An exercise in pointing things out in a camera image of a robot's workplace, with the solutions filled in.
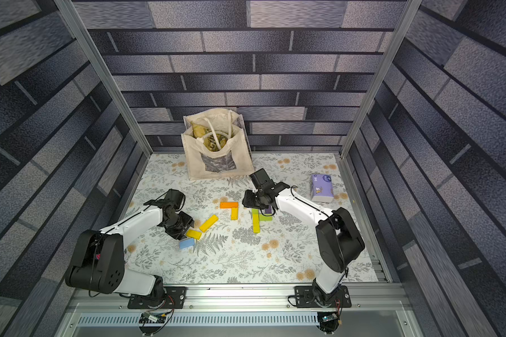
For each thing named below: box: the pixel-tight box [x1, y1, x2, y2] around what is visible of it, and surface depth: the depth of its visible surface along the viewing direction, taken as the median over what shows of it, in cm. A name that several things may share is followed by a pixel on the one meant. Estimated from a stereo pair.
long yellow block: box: [199, 214, 219, 233], surface depth 94 cm
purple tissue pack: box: [311, 174, 334, 203], surface depth 100 cm
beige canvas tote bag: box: [180, 107, 256, 180], surface depth 99 cm
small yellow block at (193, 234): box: [186, 228, 202, 240], surface depth 91 cm
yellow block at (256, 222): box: [252, 213, 261, 234], surface depth 94 cm
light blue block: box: [179, 238, 195, 249], surface depth 89 cm
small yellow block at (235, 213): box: [230, 207, 239, 221], surface depth 97 cm
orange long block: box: [219, 201, 240, 209], surface depth 100 cm
